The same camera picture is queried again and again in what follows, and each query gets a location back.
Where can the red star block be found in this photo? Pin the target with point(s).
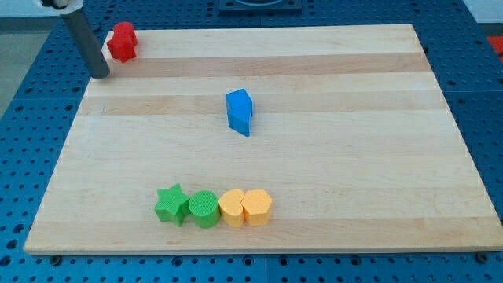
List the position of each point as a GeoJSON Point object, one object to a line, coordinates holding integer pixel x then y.
{"type": "Point", "coordinates": [122, 46]}

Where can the red circle block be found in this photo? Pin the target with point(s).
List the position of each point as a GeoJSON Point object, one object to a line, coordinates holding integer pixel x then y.
{"type": "Point", "coordinates": [124, 30]}

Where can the green star block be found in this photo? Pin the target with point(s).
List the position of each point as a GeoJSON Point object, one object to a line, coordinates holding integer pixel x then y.
{"type": "Point", "coordinates": [172, 205]}

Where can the blue cube block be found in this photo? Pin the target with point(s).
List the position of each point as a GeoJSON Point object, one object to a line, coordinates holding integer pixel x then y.
{"type": "Point", "coordinates": [238, 98]}

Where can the wooden board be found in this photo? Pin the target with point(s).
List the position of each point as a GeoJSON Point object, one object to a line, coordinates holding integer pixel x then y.
{"type": "Point", "coordinates": [351, 136]}

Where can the yellow hexagon block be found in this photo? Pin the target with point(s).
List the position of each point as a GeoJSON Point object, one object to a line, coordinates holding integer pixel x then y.
{"type": "Point", "coordinates": [257, 205]}

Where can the green cylinder block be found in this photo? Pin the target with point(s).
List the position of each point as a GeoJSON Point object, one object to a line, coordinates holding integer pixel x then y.
{"type": "Point", "coordinates": [205, 209]}

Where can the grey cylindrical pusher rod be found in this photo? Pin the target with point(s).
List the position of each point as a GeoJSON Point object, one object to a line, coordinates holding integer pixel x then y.
{"type": "Point", "coordinates": [86, 43]}

